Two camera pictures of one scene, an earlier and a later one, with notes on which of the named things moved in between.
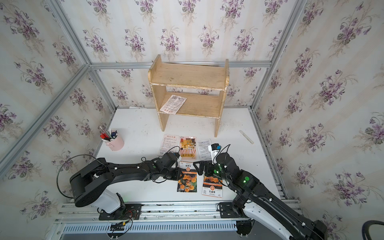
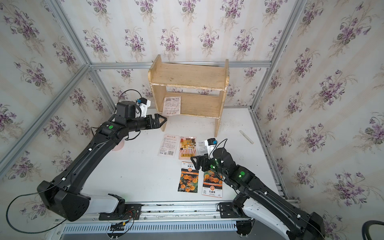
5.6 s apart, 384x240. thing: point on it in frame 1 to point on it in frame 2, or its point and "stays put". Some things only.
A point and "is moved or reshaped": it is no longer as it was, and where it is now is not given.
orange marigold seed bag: (212, 186) stays put
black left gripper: (178, 172) to (150, 125)
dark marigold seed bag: (189, 183) stays put
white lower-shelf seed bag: (173, 104) is moved or reshaped
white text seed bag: (204, 151) stays put
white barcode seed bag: (169, 141) stays put
